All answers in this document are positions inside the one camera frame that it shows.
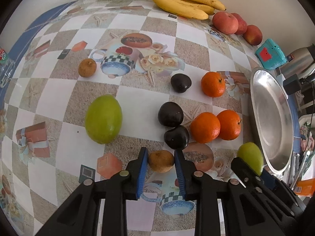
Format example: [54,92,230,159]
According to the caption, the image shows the green guava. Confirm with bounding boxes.
[237,142,264,176]
[85,94,123,144]

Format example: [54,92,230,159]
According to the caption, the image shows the orange tangerine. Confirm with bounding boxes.
[190,112,221,143]
[217,110,242,141]
[201,71,226,98]

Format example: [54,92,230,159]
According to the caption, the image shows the brown longan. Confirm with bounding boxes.
[148,150,175,173]
[78,59,97,78]

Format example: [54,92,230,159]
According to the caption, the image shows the dark plum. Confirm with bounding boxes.
[164,125,190,150]
[170,74,192,93]
[157,102,184,127]

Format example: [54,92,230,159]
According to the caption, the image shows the orange carton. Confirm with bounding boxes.
[294,178,315,197]

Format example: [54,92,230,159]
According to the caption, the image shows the large steel plate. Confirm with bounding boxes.
[249,67,294,175]

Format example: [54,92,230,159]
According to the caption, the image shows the black power adapter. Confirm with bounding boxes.
[283,74,302,95]

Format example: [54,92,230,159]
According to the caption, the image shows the steel thermos kettle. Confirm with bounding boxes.
[280,44,315,79]

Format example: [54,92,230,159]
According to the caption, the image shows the teal toy box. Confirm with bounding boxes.
[255,38,287,70]

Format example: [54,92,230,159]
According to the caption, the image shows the right red apple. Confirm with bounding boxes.
[243,25,263,46]

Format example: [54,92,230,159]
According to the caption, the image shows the red apple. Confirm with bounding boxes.
[232,13,248,35]
[243,25,263,46]

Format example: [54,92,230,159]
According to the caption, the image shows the middle red apple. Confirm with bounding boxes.
[232,13,248,35]

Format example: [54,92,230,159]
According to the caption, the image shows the clear glass mug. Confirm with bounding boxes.
[0,47,15,89]

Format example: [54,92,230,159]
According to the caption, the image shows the front pink apple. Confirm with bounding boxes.
[212,11,239,35]

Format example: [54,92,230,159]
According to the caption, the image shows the yellow banana bunch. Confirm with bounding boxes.
[152,0,226,20]

